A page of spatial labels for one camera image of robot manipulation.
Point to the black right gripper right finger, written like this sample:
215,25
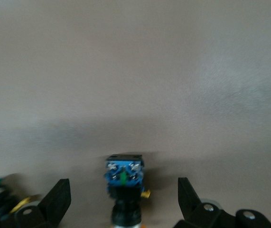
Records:
192,211

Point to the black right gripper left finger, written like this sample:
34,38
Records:
54,202

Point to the yellow push button switch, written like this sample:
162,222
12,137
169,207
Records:
123,173

